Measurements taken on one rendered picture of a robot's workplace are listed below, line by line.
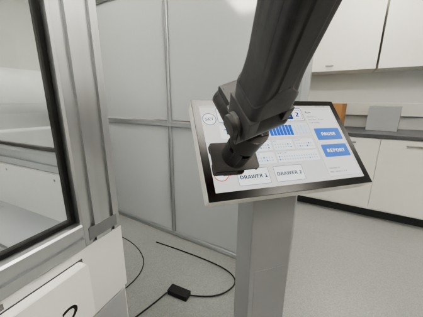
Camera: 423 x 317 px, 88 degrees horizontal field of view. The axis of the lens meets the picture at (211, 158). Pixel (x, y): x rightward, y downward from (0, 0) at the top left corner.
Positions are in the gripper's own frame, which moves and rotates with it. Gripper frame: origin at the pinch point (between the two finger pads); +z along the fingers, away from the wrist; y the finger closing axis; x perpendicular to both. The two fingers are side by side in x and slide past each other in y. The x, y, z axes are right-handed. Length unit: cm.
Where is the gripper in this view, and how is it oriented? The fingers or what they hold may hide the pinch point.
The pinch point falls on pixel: (223, 171)
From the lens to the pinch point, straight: 54.3
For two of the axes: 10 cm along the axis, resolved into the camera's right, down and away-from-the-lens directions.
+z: -2.2, 4.2, 8.8
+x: 1.7, 9.1, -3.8
